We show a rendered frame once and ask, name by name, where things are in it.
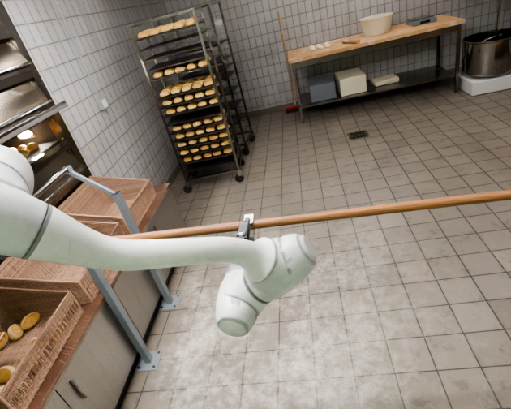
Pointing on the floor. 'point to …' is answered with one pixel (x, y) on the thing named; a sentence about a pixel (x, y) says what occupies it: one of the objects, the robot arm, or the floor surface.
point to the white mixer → (496, 55)
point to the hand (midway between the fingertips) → (249, 225)
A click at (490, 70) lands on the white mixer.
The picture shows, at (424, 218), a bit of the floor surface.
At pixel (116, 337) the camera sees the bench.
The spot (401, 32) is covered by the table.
